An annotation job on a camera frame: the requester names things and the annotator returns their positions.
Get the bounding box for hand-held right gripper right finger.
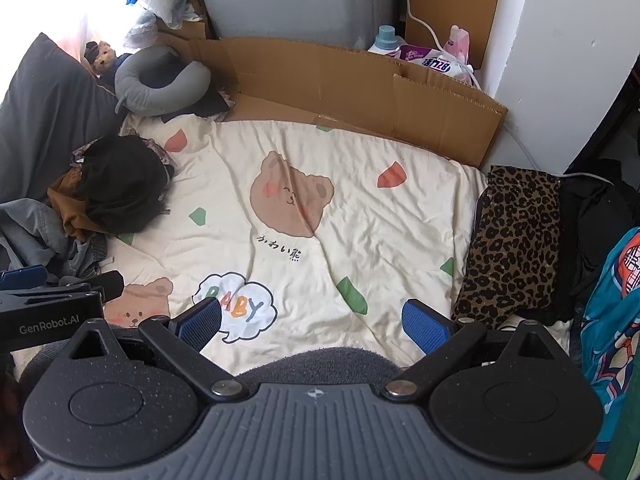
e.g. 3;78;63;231
384;299;558;401

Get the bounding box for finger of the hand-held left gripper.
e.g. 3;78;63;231
57;269;127;307
0;266;49;292

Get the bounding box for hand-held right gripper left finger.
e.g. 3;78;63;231
67;296;251;401

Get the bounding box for leopard print garment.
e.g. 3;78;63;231
451;164;562;330

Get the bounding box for grey denim jeans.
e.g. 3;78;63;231
0;196;110;282

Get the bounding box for brown garment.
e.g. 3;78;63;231
46;169;107;242

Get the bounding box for black garment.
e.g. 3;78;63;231
79;134;170;235

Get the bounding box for cream bear printed blanket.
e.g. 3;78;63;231
10;109;572;378

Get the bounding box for dark grey pillow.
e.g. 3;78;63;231
0;31;127;204

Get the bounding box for teal printed cloth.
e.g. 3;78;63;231
579;226;640;472

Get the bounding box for grey neck pillow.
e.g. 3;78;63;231
114;44;212;117

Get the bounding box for dark cloth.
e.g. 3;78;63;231
191;86;235;122

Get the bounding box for brown plush bear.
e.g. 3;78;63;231
84;39;120;80

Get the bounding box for white laundry powder bag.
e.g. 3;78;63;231
421;54;475;85

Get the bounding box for brown cardboard sheet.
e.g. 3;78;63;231
159;35;509;169

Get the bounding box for purple white package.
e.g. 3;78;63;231
394;44;442;64

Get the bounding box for pink bottle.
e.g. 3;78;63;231
441;24;472;62

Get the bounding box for white blue-capped detergent bottle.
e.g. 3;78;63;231
367;25;402;54

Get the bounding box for grey cabinet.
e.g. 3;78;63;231
191;0;404;50

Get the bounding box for white cable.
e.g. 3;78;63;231
399;0;493;96

